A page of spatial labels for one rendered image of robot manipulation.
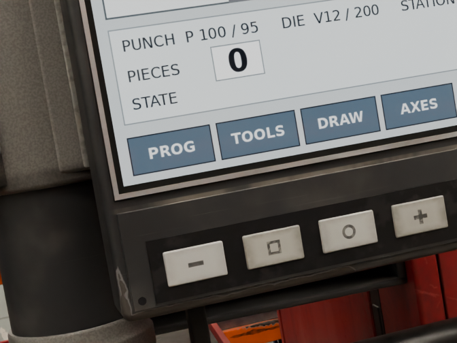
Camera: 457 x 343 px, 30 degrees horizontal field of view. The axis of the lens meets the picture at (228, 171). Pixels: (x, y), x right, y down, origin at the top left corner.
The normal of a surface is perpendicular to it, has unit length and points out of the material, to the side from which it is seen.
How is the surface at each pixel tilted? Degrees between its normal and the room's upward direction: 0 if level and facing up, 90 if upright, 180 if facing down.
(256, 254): 90
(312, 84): 90
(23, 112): 90
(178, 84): 90
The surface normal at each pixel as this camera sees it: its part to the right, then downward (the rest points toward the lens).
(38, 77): 0.30, 0.00
